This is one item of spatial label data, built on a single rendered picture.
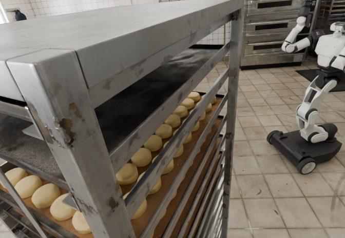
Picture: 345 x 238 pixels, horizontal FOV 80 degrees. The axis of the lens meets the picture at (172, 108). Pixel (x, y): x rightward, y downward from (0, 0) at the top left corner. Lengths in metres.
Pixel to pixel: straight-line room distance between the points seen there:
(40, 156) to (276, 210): 2.18
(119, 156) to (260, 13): 5.00
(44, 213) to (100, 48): 0.41
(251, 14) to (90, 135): 5.00
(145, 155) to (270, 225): 1.83
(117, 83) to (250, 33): 5.04
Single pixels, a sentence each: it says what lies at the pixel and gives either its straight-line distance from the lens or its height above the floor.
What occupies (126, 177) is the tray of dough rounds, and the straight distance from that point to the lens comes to 0.47.
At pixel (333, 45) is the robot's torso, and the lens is 2.32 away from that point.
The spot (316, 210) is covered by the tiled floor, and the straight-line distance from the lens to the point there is 2.47.
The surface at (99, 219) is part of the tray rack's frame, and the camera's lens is 0.22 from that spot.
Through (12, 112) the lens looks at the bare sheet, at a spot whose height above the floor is 1.76.
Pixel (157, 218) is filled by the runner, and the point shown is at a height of 1.50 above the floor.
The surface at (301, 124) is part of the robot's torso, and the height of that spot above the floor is 0.42.
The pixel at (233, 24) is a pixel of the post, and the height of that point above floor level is 1.75.
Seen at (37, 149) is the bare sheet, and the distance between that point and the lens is 0.35.
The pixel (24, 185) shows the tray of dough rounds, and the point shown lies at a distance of 0.57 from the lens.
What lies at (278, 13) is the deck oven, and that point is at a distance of 5.38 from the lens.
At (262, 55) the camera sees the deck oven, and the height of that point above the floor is 0.34.
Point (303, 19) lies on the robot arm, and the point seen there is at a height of 1.51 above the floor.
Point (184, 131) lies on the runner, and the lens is 0.42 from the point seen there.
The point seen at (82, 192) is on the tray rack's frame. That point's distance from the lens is 0.20.
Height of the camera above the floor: 1.85
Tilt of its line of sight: 30 degrees down
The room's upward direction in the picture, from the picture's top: 6 degrees counter-clockwise
